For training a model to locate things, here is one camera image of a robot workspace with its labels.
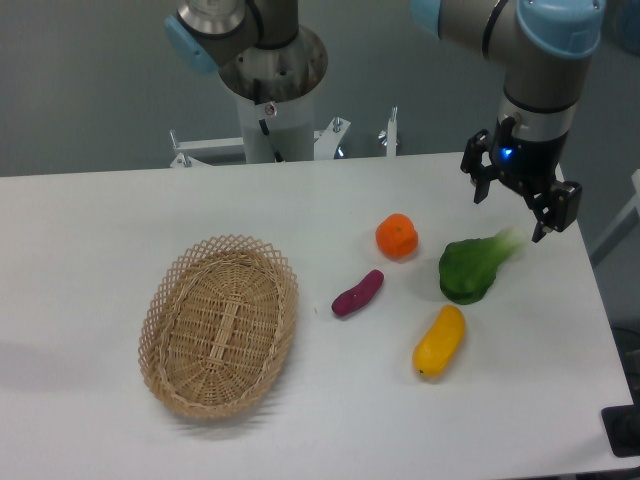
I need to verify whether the green bok choy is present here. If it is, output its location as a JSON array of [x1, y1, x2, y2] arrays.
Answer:
[[438, 227, 528, 305]]

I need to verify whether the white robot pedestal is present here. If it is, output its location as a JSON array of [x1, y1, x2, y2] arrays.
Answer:
[[217, 25, 330, 164]]

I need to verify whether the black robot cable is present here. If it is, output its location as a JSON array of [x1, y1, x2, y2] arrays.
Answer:
[[252, 79, 286, 164]]

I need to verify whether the orange tangerine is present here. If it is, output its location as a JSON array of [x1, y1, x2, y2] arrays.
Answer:
[[375, 213, 419, 260]]

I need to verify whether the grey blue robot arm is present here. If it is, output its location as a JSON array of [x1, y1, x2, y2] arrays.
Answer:
[[164, 1, 605, 241]]

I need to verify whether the white frame at right edge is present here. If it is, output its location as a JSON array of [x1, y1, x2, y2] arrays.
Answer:
[[589, 170, 639, 268]]

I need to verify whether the woven wicker basket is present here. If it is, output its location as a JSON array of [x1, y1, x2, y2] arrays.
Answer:
[[138, 235, 298, 420]]

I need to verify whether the black device at table edge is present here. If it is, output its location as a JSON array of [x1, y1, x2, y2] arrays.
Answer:
[[601, 405, 639, 458]]

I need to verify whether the yellow mango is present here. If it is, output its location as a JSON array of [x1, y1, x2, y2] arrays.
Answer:
[[412, 305, 466, 379]]

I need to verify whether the white metal base frame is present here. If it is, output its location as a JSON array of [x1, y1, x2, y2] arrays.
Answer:
[[168, 105, 404, 168]]

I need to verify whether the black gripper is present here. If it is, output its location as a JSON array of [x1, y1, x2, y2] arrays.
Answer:
[[460, 116, 582, 243]]

